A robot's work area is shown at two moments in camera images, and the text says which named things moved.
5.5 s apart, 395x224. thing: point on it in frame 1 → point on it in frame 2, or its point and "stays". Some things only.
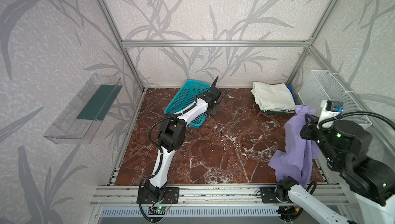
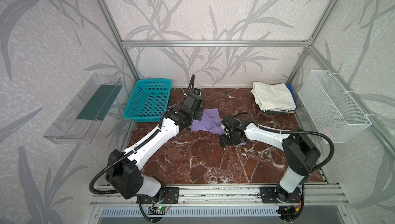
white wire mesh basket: (321, 85) stays
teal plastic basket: (185, 97) → (149, 98)
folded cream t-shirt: (273, 96) stays
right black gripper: (307, 130) → (228, 138)
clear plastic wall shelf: (78, 120) stays
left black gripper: (214, 93) → (200, 111)
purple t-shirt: (297, 160) → (210, 121)
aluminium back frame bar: (215, 43) stays
